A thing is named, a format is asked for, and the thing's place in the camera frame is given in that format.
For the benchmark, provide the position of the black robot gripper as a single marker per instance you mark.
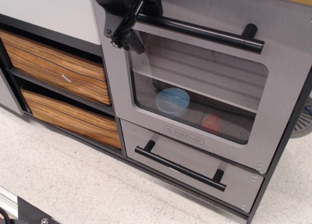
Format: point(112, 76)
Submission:
point(121, 16)

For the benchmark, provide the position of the black oven door handle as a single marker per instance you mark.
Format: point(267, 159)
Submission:
point(244, 41)

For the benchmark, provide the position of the grey toy oven door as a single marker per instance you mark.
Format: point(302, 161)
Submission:
point(216, 76)

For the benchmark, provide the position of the grey oven rack shelf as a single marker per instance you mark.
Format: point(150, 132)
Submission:
point(219, 93)

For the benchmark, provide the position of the upper wood-pattern storage bin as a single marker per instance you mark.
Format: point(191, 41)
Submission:
point(72, 73)

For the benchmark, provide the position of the wood-pattern storage bin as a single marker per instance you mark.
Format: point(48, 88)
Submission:
point(72, 73)
point(70, 115)

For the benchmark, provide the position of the light blue bowl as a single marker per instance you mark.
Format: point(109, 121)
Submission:
point(172, 102)

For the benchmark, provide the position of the lower wood-pattern storage bin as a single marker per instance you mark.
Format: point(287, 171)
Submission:
point(70, 115)

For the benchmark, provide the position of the red toy strawberry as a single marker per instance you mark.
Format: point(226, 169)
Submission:
point(212, 124)

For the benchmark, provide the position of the grey slotted round base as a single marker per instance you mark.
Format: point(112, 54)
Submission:
point(303, 125)

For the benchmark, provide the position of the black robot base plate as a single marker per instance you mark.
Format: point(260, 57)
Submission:
point(32, 215)

